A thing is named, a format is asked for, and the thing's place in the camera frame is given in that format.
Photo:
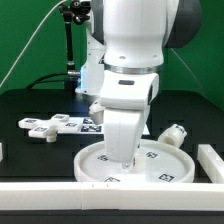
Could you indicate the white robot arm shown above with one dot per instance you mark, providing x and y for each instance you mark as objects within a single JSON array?
[{"x": 125, "y": 39}]

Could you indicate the white fence bar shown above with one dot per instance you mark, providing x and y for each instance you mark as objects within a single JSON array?
[
  {"x": 211, "y": 162},
  {"x": 111, "y": 195}
]

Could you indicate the white cross table base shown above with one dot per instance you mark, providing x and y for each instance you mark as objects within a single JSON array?
[{"x": 48, "y": 129}]

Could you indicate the white front fence bar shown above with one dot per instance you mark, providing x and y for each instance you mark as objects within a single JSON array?
[{"x": 111, "y": 195}]

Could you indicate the white right fence bar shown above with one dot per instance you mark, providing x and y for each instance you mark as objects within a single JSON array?
[{"x": 211, "y": 162}]

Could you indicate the white round table top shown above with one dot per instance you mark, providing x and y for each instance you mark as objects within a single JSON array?
[{"x": 154, "y": 162}]

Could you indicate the black camera on mount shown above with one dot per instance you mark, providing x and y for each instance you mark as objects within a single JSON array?
[{"x": 82, "y": 4}]

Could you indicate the white marker sheet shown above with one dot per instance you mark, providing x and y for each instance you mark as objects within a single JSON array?
[{"x": 87, "y": 125}]

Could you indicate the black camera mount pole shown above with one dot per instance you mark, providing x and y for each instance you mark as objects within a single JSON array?
[{"x": 77, "y": 16}]

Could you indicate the white left fence piece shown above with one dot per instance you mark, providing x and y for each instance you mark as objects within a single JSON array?
[{"x": 1, "y": 152}]

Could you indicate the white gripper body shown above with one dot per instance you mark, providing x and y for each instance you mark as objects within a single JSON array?
[{"x": 123, "y": 108}]

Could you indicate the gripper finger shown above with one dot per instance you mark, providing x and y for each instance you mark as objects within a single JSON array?
[{"x": 128, "y": 166}]

